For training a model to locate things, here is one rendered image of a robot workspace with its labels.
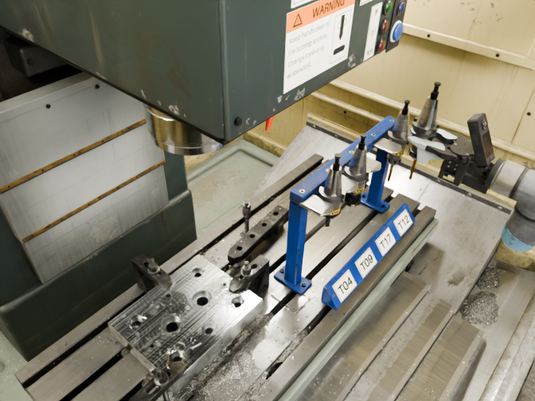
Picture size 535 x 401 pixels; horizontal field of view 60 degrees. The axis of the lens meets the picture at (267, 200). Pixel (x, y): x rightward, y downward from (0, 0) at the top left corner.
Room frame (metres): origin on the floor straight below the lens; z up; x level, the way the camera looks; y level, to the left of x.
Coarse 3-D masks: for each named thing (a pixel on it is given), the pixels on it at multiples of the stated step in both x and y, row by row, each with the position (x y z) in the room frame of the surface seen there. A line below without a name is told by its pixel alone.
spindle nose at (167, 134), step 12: (144, 108) 0.67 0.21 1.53; (156, 120) 0.64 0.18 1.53; (168, 120) 0.63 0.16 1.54; (156, 132) 0.64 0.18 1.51; (168, 132) 0.63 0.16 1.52; (180, 132) 0.62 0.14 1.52; (192, 132) 0.63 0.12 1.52; (156, 144) 0.65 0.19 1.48; (168, 144) 0.63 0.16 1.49; (180, 144) 0.63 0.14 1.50; (192, 144) 0.62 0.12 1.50; (204, 144) 0.63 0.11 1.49; (216, 144) 0.64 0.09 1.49; (228, 144) 0.66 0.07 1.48
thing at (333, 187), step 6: (330, 168) 0.85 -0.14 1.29; (330, 174) 0.84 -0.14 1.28; (336, 174) 0.83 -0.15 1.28; (330, 180) 0.84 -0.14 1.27; (336, 180) 0.83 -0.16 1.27; (324, 186) 0.85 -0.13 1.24; (330, 186) 0.83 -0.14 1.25; (336, 186) 0.83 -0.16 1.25; (324, 192) 0.84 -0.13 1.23; (330, 192) 0.83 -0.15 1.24; (336, 192) 0.83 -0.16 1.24
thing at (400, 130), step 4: (400, 112) 1.10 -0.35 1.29; (408, 112) 1.11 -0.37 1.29; (400, 116) 1.09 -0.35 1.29; (404, 116) 1.09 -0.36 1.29; (408, 116) 1.10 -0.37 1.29; (396, 120) 1.10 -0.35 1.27; (400, 120) 1.09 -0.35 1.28; (404, 120) 1.09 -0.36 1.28; (408, 120) 1.10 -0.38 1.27; (396, 124) 1.10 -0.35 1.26; (400, 124) 1.09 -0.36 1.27; (404, 124) 1.09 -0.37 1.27; (396, 128) 1.09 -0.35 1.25; (400, 128) 1.09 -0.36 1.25; (404, 128) 1.09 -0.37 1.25; (392, 132) 1.10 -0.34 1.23; (396, 132) 1.09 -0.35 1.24; (400, 132) 1.08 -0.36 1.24; (404, 132) 1.08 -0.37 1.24; (396, 136) 1.09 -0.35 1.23; (400, 136) 1.08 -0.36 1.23; (404, 136) 1.08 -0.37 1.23
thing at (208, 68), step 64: (0, 0) 0.82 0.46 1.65; (64, 0) 0.67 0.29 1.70; (128, 0) 0.58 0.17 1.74; (192, 0) 0.50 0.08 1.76; (256, 0) 0.52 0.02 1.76; (384, 0) 0.76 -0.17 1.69; (128, 64) 0.59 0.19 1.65; (192, 64) 0.51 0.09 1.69; (256, 64) 0.52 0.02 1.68; (192, 128) 0.52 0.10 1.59
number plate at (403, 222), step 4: (404, 212) 1.08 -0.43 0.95; (400, 216) 1.06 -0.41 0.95; (404, 216) 1.07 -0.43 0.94; (408, 216) 1.08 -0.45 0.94; (396, 220) 1.04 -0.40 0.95; (400, 220) 1.05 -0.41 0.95; (404, 220) 1.06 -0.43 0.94; (408, 220) 1.07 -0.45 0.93; (396, 224) 1.03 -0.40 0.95; (400, 224) 1.04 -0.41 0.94; (404, 224) 1.05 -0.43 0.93; (408, 224) 1.06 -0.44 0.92; (396, 228) 1.02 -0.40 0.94; (400, 228) 1.03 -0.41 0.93; (404, 228) 1.04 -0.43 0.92; (400, 232) 1.02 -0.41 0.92
